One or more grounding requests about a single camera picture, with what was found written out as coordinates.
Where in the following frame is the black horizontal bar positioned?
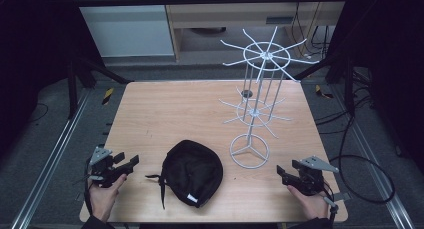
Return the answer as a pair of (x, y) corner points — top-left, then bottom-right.
(74, 0), (349, 8)

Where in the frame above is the white cabinet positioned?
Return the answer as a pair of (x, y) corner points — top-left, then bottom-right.
(70, 0), (176, 58)

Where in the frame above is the black cap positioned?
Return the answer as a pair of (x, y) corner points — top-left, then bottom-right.
(145, 139), (224, 210)

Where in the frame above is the yellow black striped tape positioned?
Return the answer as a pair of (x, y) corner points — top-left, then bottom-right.
(315, 84), (334, 100)
(101, 87), (115, 106)

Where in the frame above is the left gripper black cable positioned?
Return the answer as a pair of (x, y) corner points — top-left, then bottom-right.
(83, 157), (95, 217)

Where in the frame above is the person's right hand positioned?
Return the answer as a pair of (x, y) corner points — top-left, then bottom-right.
(287, 184), (331, 221)

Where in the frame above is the person's left hand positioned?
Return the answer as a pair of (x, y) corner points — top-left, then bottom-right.
(87, 173), (128, 223)

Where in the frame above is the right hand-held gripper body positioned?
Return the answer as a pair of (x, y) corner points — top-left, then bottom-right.
(288, 155), (340, 197)

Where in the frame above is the black metal stand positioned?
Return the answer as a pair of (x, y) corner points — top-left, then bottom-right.
(293, 53), (356, 117)
(67, 55), (132, 120)

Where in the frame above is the wooden desk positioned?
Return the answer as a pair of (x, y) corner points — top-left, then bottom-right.
(162, 0), (351, 61)

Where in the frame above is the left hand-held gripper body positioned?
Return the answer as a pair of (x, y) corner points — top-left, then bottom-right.
(87, 145), (130, 189)

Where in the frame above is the aluminium rail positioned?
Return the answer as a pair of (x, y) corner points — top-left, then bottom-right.
(10, 88), (92, 229)
(329, 85), (416, 229)

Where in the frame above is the white wire display rack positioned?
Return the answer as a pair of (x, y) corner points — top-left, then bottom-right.
(218, 26), (320, 170)

